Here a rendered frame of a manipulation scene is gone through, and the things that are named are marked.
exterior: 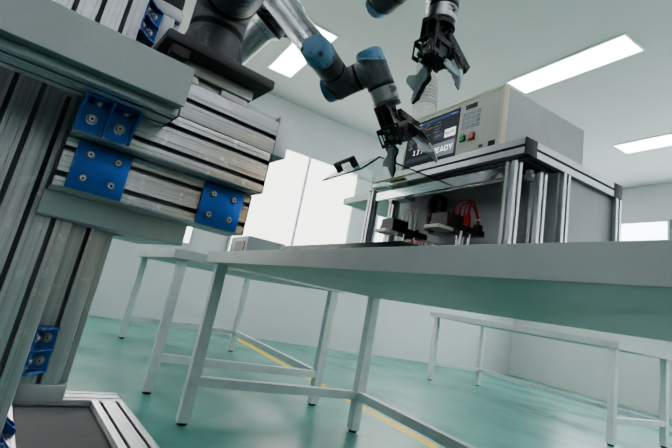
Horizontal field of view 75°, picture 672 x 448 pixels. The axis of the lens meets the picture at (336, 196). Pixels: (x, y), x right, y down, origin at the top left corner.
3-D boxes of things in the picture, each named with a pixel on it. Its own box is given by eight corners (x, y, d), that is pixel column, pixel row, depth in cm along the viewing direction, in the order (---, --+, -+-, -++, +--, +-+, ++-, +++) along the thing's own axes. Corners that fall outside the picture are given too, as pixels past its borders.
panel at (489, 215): (550, 283, 109) (558, 171, 117) (390, 273, 166) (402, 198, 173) (553, 284, 110) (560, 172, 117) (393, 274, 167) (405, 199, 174)
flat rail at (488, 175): (511, 175, 110) (512, 164, 111) (371, 201, 163) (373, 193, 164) (514, 177, 110) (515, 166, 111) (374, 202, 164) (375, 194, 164)
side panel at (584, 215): (556, 293, 109) (564, 172, 116) (545, 292, 111) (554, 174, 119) (618, 311, 121) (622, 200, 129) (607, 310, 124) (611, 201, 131)
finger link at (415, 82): (394, 93, 113) (413, 60, 111) (409, 102, 116) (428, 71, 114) (400, 96, 111) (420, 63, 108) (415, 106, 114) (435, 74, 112)
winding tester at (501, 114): (498, 148, 121) (505, 82, 125) (400, 173, 158) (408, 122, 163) (582, 189, 138) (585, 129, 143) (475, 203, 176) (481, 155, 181)
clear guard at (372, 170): (360, 169, 126) (364, 149, 127) (321, 181, 146) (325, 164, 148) (444, 200, 140) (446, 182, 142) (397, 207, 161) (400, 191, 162)
